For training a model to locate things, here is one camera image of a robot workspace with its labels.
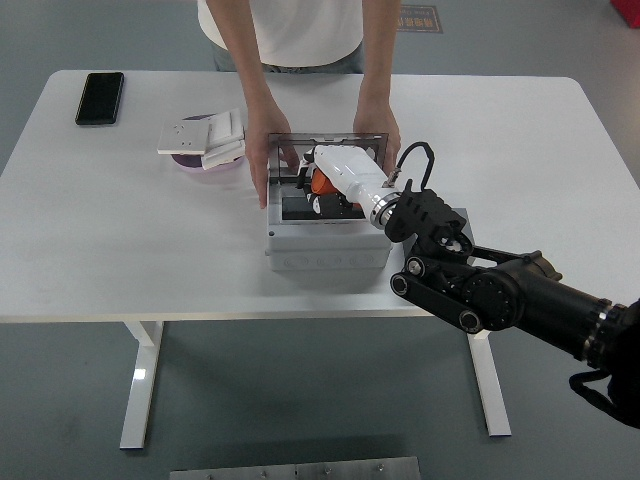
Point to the person's left hand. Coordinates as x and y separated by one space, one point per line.
377 120

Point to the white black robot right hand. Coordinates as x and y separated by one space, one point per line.
350 170

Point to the person's right hand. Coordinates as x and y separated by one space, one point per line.
265 122

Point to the smoky transparent box lid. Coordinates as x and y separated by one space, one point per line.
287 142

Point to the orange cylindrical battery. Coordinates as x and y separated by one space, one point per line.
320 185

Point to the grey plastic enclosure box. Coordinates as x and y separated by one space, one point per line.
325 245

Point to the person's left forearm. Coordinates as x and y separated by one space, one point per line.
375 70

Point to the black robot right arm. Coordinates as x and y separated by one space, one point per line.
500 300

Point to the person's right forearm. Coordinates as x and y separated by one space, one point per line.
252 70

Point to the pink round dish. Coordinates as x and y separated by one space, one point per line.
187 165

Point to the person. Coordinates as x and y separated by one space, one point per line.
310 30

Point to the brown floor sign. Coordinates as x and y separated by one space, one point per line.
422 20

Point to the grey block with round hole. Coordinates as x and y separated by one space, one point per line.
462 220

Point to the black smartphone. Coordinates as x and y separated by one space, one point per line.
100 97

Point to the white table leg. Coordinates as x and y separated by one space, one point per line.
140 385
492 385

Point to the red object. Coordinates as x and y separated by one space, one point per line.
627 10

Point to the grey metal plate with screws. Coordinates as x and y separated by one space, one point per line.
295 472

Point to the white wall switch plate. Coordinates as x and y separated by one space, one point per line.
227 125
225 155

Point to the white wall socket plate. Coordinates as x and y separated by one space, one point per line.
182 137

